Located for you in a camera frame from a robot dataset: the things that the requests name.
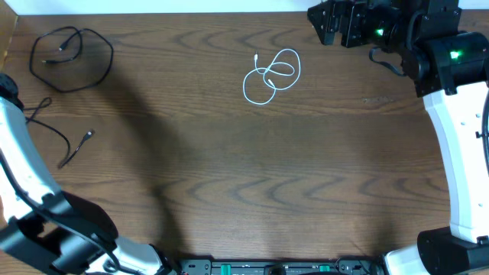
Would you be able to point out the brown cardboard panel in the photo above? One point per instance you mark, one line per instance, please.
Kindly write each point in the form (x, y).
(8, 22)

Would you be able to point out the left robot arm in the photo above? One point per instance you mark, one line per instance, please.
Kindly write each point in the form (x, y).
(51, 230)

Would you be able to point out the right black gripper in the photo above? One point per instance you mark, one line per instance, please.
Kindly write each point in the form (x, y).
(354, 13)

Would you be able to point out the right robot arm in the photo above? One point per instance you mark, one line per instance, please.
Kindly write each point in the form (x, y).
(449, 69)

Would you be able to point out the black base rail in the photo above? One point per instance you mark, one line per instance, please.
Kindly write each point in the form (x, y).
(343, 266)

